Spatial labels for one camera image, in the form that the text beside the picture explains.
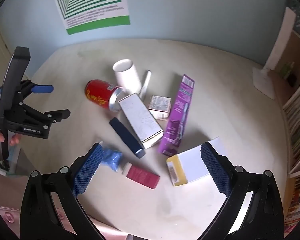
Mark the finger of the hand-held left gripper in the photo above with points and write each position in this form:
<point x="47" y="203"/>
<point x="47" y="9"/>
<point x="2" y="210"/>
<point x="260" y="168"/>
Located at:
<point x="43" y="89"/>
<point x="61" y="114"/>

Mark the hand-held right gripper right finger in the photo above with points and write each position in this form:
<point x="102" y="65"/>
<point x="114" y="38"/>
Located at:
<point x="215" y="170"/>

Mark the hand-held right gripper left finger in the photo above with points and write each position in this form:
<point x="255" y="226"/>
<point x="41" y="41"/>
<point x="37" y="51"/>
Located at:
<point x="87" y="170"/>

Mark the white and yellow box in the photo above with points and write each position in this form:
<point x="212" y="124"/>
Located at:
<point x="190" y="165"/>

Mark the small white printed box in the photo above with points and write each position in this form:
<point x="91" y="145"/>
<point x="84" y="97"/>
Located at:
<point x="160" y="105"/>

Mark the blue crumpled wrapper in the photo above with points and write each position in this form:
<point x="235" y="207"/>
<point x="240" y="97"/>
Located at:
<point x="112" y="158"/>

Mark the red drink can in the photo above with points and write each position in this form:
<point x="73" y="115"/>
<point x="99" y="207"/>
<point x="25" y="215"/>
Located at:
<point x="98" y="93"/>

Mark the dark blue box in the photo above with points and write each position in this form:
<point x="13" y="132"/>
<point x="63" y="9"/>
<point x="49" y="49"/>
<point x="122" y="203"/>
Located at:
<point x="126" y="136"/>

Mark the red box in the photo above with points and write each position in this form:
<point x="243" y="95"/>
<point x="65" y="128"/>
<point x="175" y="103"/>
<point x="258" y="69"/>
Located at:
<point x="142" y="176"/>

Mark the purple toothbrush box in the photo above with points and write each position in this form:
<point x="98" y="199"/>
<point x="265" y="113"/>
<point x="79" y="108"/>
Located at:
<point x="177" y="115"/>

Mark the long white box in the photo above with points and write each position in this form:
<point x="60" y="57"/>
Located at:
<point x="140" y="117"/>

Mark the white cup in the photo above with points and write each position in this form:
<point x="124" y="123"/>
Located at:
<point x="128" y="78"/>

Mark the white pen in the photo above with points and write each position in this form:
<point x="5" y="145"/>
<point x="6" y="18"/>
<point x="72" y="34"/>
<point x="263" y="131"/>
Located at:
<point x="145" y="83"/>

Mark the wooden bookshelf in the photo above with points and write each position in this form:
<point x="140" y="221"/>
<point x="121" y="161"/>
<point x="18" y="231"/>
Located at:
<point x="298" y="55"/>

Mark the green and white wall poster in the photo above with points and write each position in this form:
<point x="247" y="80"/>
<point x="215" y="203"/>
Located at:
<point x="90" y="2"/>

